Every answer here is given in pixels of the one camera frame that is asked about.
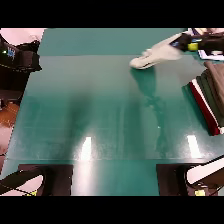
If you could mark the white T-shirt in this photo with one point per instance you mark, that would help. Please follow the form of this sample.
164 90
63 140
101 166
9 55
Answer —
153 56

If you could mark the red garment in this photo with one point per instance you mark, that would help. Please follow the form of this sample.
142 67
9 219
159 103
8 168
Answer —
204 113

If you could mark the dark green garment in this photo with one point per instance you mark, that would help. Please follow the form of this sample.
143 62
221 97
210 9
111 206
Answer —
209 96

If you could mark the brown garment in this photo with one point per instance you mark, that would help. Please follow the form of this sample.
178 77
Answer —
216 83

